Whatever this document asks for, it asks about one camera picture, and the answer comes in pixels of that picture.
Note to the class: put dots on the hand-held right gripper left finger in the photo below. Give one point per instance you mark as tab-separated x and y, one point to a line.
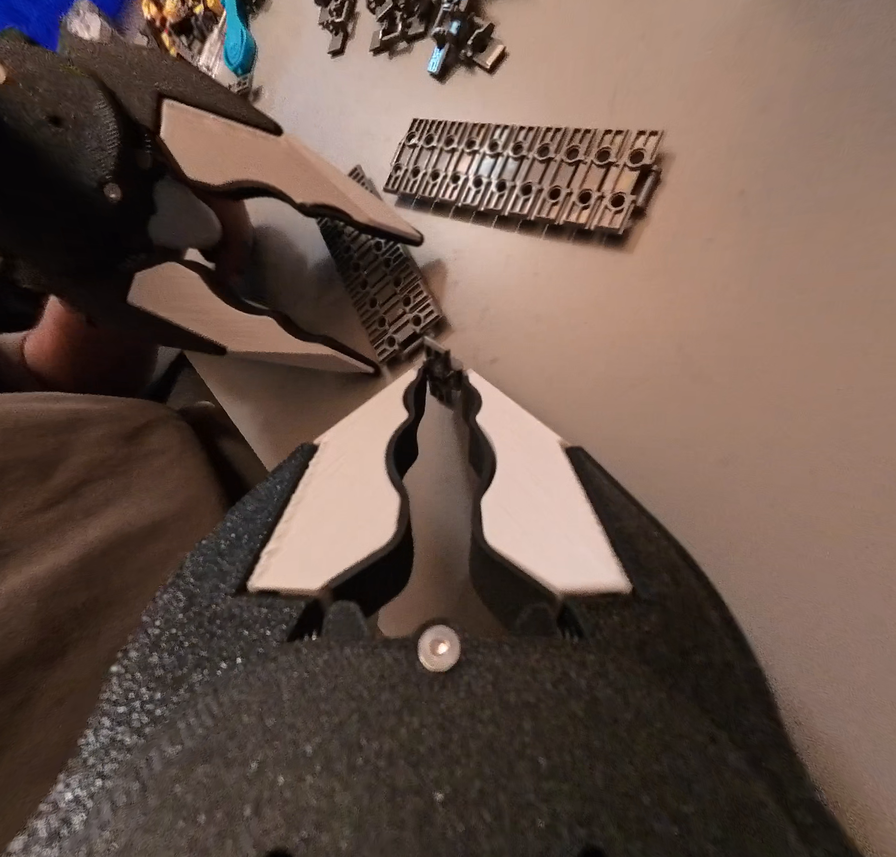
336	514

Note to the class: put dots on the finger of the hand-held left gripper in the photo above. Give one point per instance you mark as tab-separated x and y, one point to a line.
231	325
280	164

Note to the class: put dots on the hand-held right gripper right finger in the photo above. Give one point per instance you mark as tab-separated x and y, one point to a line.
553	521

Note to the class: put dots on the short grey track strip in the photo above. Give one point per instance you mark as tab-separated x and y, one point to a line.
392	290

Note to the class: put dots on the single grey track link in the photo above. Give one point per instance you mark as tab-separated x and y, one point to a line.
442	374

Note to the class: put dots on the pile of grey track links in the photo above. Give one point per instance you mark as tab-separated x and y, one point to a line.
406	3

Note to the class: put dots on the assembled grey track strip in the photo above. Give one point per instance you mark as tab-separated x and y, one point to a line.
525	178

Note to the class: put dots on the person's left hand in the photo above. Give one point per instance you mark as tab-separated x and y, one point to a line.
70	353

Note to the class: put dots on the blue plastic separator tool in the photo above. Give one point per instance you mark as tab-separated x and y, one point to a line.
238	38

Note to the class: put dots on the pile of mixed brick parts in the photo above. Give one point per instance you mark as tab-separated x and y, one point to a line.
182	3

